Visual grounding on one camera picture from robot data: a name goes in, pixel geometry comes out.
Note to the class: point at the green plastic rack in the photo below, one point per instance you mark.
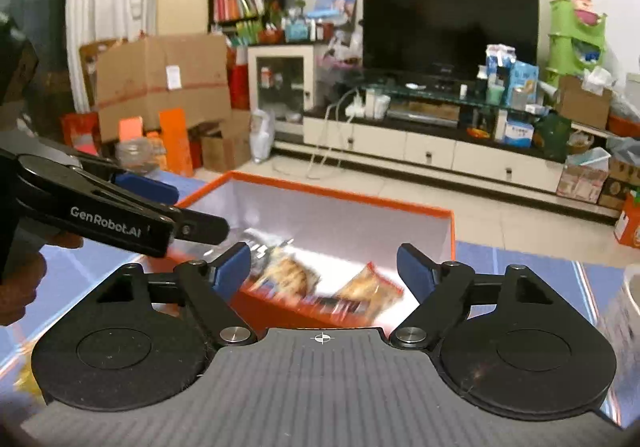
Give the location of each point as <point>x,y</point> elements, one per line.
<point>562,12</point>

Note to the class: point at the black television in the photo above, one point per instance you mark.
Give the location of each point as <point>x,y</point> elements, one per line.
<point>450,22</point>

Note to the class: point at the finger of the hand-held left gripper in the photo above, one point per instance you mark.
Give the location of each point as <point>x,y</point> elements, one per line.
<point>200,227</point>
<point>147,188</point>

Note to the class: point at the pink printed carton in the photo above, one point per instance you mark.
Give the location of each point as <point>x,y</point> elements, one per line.
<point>580,182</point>

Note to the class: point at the orange white carton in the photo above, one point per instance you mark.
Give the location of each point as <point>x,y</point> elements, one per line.
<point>629,227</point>

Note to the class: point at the silver snack packet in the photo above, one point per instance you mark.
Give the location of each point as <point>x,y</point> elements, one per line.
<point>262,244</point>

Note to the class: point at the blue checked tablecloth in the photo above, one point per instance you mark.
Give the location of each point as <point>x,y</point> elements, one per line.
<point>500,257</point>

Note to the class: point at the framed picture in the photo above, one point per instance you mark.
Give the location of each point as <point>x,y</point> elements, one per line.
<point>335,2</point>

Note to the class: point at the dark green bag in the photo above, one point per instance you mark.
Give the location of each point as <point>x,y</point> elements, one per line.
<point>552,137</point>

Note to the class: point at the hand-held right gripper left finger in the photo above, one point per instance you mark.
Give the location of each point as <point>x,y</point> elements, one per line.
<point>232,268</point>

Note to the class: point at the large brown cardboard box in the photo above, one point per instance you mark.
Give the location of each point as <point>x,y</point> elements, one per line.
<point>150,72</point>

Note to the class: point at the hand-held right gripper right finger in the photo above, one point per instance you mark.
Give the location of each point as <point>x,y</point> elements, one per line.
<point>415,272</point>

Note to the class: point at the flat orange box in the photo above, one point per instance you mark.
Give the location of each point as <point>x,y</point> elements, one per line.
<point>175,142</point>

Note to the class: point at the person's left hand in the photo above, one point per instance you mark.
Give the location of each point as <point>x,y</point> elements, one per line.
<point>22,292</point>

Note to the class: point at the white glass-door cabinet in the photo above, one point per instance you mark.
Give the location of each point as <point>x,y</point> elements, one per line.
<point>307,77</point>

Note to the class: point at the teal box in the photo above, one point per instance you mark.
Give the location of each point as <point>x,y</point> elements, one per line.
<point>295,31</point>

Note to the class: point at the blue white package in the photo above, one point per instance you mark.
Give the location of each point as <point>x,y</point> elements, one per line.
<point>522,77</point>

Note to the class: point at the red patterned box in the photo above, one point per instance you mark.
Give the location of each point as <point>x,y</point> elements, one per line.
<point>80,132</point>

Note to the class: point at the white plastic bag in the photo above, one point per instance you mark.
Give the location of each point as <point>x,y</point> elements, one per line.
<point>261,137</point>

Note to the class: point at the orange cardboard box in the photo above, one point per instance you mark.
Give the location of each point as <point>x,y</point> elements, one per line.
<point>300,317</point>

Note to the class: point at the blue tissue box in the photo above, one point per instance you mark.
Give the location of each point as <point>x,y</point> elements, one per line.
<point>517,134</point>

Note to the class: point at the clear glass jar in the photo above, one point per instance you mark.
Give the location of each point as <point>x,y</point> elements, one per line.
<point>135,154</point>

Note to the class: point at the small brown cardboard box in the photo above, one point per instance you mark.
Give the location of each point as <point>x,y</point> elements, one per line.
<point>227,147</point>

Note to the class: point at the open cardboard box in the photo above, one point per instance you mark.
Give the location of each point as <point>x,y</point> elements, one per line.
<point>580,107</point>

